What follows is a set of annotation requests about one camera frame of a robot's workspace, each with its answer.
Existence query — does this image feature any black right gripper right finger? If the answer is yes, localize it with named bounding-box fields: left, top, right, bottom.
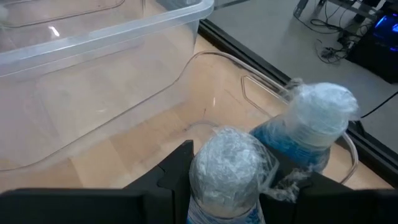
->
left=261, top=146, right=398, bottom=224

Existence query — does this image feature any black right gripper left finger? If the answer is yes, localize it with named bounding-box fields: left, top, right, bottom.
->
left=0, top=139, right=195, bottom=224

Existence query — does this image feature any blue dish soap bottle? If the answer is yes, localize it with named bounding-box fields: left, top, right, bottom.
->
left=249, top=78, right=361, bottom=174
left=186, top=126, right=280, bottom=224

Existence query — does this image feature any black computer tower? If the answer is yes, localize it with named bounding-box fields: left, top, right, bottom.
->
left=345, top=12, right=398, bottom=84

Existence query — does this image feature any tall clear plastic bin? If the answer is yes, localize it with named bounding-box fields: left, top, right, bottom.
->
left=0, top=0, right=215, bottom=175

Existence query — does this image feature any black floor cable bundle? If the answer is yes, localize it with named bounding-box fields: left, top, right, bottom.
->
left=292, top=0, right=374, bottom=65

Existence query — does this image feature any clear handled plastic bin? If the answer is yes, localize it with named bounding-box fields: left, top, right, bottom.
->
left=0, top=49, right=360, bottom=190

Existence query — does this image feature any black aluminium table frame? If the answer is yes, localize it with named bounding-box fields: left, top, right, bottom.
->
left=197, top=18, right=398, bottom=189

